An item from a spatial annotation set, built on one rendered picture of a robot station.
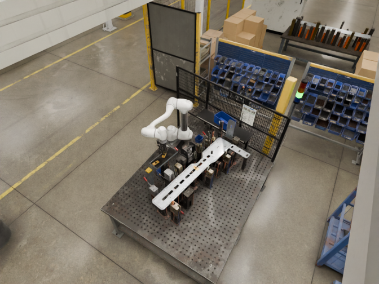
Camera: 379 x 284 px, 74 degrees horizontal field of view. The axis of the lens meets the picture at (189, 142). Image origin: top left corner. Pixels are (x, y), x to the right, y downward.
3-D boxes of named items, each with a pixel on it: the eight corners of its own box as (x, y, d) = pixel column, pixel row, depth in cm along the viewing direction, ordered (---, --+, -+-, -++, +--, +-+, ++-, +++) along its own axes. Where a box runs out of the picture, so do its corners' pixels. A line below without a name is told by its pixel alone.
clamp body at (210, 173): (209, 190, 333) (211, 174, 308) (202, 185, 338) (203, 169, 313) (213, 186, 338) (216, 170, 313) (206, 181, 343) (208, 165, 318)
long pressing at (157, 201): (164, 212, 278) (163, 212, 277) (150, 200, 288) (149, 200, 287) (232, 144, 352) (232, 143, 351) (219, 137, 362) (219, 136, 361)
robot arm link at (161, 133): (168, 134, 289) (157, 133, 289) (167, 125, 277) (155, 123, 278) (166, 141, 281) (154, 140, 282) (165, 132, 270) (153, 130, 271)
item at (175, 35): (200, 104, 573) (206, 11, 428) (197, 107, 564) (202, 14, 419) (153, 86, 619) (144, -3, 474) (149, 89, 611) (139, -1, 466)
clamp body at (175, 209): (177, 227, 297) (177, 212, 271) (168, 220, 303) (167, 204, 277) (184, 221, 302) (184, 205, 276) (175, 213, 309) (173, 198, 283)
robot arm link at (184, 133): (178, 133, 380) (193, 134, 378) (176, 141, 370) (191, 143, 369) (177, 95, 317) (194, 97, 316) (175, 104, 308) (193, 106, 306)
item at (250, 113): (252, 127, 355) (257, 110, 332) (239, 120, 365) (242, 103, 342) (253, 126, 356) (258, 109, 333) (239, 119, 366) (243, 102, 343)
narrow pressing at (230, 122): (232, 140, 356) (235, 122, 332) (225, 136, 361) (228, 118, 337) (232, 140, 357) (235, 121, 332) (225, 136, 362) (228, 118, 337)
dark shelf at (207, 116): (245, 143, 352) (245, 142, 350) (195, 116, 391) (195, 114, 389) (252, 135, 364) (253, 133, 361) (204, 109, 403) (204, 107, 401)
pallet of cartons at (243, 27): (245, 66, 694) (252, 27, 619) (219, 58, 725) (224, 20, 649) (261, 50, 764) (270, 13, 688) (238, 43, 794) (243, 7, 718)
